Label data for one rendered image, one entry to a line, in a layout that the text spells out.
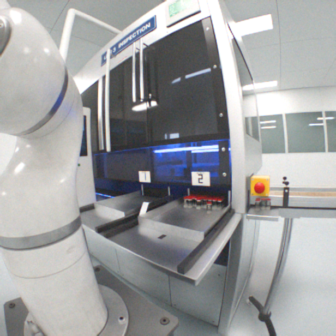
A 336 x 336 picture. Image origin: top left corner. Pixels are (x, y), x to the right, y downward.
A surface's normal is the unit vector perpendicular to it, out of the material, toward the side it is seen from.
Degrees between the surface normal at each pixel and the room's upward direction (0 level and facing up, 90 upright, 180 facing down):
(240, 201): 90
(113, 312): 0
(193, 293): 90
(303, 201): 90
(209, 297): 90
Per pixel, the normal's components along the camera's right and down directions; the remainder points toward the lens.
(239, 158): -0.59, 0.10
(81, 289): 0.93, -0.04
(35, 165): 0.21, -0.91
